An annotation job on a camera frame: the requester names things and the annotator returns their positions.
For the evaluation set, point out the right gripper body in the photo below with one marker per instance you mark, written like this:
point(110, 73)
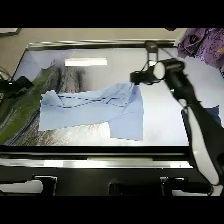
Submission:
point(141, 77)

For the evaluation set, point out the light blue shirt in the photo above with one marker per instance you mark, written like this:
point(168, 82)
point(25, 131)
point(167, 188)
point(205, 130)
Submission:
point(90, 110)

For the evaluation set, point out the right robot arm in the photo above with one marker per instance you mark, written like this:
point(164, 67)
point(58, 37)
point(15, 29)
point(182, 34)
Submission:
point(200, 133)

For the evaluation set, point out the purple garment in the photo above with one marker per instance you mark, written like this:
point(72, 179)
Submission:
point(206, 43)

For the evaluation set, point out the dark blue garment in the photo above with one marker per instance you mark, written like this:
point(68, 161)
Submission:
point(214, 115)

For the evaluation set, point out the silver frame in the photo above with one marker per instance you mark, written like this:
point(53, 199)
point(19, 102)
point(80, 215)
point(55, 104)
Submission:
point(100, 163)

